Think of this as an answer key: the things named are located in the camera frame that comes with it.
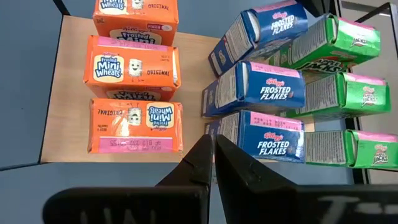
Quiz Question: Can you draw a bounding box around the blue Frosted Flakes cereal box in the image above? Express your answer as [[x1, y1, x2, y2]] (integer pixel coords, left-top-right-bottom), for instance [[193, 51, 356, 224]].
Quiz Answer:
[[201, 60, 307, 118], [207, 1, 309, 78], [204, 109, 306, 164]]

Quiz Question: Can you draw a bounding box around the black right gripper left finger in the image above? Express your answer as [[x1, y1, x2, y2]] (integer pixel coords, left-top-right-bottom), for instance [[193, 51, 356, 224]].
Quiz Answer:
[[42, 134, 215, 224]]

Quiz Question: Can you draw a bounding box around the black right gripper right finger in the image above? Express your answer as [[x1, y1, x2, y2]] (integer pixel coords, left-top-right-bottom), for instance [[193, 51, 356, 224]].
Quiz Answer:
[[215, 134, 398, 224]]

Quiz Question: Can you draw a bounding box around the orange Mini Wheats cereal box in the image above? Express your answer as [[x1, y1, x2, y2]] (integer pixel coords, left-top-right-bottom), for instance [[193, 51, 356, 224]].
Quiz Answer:
[[86, 98, 184, 155], [83, 34, 182, 102], [92, 0, 180, 47]]

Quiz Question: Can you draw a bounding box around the green Apple Jacks cereal box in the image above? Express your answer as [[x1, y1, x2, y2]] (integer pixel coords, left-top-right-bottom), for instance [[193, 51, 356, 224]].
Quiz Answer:
[[303, 129, 398, 170], [245, 12, 382, 75], [279, 72, 392, 119]]

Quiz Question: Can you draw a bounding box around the wooden board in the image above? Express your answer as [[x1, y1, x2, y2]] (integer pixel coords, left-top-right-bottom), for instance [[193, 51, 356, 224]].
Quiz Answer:
[[0, 0, 317, 172]]

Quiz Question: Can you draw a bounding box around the blue table mat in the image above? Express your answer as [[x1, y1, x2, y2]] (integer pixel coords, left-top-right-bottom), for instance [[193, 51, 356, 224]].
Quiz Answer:
[[0, 0, 355, 224]]

